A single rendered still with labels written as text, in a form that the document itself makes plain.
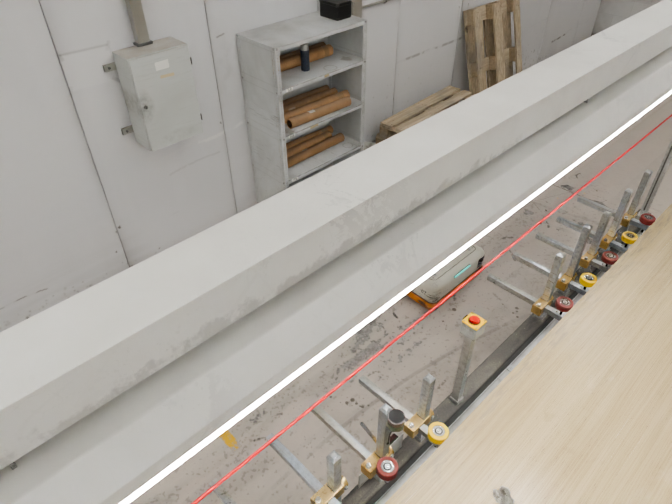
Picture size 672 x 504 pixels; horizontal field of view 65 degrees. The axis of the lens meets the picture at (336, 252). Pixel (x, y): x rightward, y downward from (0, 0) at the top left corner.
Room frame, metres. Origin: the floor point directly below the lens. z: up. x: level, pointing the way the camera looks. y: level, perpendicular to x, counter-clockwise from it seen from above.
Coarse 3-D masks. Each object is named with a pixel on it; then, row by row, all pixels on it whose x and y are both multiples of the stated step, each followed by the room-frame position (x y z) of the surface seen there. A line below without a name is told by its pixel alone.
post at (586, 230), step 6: (582, 228) 2.10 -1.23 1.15; (588, 228) 2.08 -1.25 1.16; (582, 234) 2.09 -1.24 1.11; (588, 234) 2.08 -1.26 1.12; (582, 240) 2.09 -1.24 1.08; (576, 246) 2.10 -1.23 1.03; (582, 246) 2.08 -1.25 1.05; (576, 252) 2.09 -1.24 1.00; (582, 252) 2.09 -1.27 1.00; (576, 258) 2.08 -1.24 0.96; (570, 264) 2.10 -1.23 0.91; (576, 264) 2.08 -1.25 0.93; (570, 270) 2.09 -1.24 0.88; (570, 276) 2.08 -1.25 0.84
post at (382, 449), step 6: (384, 408) 1.06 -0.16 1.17; (390, 408) 1.06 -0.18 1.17; (384, 414) 1.05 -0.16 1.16; (378, 420) 1.06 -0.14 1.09; (384, 420) 1.04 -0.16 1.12; (378, 426) 1.06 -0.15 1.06; (384, 426) 1.04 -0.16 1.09; (378, 432) 1.06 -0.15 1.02; (384, 432) 1.04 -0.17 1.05; (378, 438) 1.06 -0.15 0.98; (384, 438) 1.04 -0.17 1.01; (378, 444) 1.06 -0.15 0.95; (384, 444) 1.04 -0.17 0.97; (378, 450) 1.05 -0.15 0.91; (384, 450) 1.05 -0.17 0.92; (384, 456) 1.05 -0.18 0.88
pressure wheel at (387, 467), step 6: (378, 462) 1.01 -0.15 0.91; (384, 462) 1.01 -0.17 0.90; (390, 462) 1.01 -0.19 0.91; (396, 462) 1.01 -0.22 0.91; (378, 468) 0.98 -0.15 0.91; (384, 468) 0.99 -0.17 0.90; (390, 468) 0.98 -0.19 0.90; (396, 468) 0.98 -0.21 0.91; (378, 474) 0.97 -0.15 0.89; (384, 474) 0.96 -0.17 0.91; (390, 474) 0.96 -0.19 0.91; (396, 474) 0.97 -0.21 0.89; (384, 480) 0.95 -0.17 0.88; (390, 480) 0.95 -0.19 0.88
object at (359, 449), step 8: (320, 408) 1.27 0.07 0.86; (320, 416) 1.23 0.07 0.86; (328, 416) 1.23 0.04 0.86; (328, 424) 1.20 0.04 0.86; (336, 424) 1.19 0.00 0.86; (336, 432) 1.16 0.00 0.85; (344, 432) 1.16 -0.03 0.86; (344, 440) 1.13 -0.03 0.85; (352, 440) 1.12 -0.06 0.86; (352, 448) 1.10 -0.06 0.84; (360, 448) 1.09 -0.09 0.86; (360, 456) 1.07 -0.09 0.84; (368, 456) 1.06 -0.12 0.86
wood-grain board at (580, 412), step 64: (640, 256) 2.17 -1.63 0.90; (576, 320) 1.71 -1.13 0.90; (640, 320) 1.70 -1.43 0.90; (512, 384) 1.35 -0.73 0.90; (576, 384) 1.35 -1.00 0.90; (640, 384) 1.34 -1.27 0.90; (448, 448) 1.06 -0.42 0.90; (512, 448) 1.06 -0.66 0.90; (576, 448) 1.06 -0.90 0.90; (640, 448) 1.06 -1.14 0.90
